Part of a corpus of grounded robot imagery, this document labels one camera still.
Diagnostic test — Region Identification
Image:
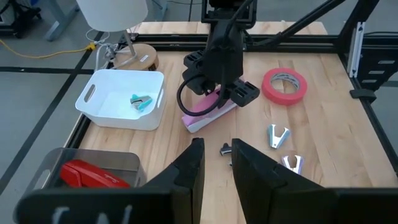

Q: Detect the white plastic bin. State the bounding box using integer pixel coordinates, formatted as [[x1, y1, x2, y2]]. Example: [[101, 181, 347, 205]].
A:
[[75, 68, 165, 131]]

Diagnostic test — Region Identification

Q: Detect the black chair base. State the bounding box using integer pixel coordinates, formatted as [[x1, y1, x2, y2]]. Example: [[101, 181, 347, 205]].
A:
[[0, 0, 42, 39]]

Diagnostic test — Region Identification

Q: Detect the mint green staple remover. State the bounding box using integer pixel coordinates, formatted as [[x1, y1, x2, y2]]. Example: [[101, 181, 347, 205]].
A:
[[129, 93, 153, 112]]

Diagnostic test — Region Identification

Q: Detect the white table lamp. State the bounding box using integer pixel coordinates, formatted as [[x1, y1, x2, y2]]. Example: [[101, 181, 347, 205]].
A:
[[76, 0, 159, 72]]

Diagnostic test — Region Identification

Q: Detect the transparent grey bin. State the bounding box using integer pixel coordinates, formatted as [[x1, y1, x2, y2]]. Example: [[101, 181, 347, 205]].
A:
[[23, 147, 147, 200]]

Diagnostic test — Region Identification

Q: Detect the purple staple remover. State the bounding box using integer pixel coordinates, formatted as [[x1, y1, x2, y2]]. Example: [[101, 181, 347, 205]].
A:
[[281, 154, 305, 175]]

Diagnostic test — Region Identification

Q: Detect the black table frame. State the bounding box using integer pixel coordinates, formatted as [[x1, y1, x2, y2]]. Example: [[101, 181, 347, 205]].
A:
[[63, 0, 398, 175]]

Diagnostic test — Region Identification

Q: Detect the grey table leg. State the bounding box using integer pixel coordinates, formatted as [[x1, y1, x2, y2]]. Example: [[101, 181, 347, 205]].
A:
[[149, 0, 169, 22], [43, 0, 80, 42]]

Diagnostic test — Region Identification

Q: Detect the yellow floor cable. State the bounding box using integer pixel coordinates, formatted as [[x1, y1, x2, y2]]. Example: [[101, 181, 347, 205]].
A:
[[0, 39, 96, 60]]

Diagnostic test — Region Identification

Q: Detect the white floor cable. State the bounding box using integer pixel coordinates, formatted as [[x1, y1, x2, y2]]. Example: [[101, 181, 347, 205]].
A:
[[85, 27, 125, 72]]

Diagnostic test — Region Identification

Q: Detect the red tape roll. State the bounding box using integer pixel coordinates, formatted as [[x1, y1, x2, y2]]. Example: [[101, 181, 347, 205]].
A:
[[261, 67, 308, 106]]

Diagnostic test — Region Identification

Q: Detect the pink and white stapler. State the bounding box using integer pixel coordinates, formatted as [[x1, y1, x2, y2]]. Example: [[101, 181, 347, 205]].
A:
[[182, 83, 239, 134]]

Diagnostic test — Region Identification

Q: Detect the light blue staple remover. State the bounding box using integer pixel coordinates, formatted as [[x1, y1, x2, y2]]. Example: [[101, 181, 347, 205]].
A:
[[266, 124, 292, 149]]

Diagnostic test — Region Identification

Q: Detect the black staple remover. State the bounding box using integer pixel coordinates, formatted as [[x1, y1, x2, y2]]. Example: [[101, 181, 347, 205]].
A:
[[220, 142, 233, 166]]

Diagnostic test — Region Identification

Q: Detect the red stapler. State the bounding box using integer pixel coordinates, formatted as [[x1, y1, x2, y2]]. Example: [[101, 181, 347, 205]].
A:
[[59, 159, 131, 189]]

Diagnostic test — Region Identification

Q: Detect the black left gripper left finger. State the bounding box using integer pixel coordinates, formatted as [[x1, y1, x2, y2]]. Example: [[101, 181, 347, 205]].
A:
[[144, 138, 205, 224]]

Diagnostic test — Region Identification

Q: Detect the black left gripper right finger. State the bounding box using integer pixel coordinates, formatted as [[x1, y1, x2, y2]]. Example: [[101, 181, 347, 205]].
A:
[[231, 139, 338, 224]]

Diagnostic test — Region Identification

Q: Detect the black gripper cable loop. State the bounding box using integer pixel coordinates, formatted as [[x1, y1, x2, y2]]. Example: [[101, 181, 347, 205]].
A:
[[176, 74, 226, 118]]

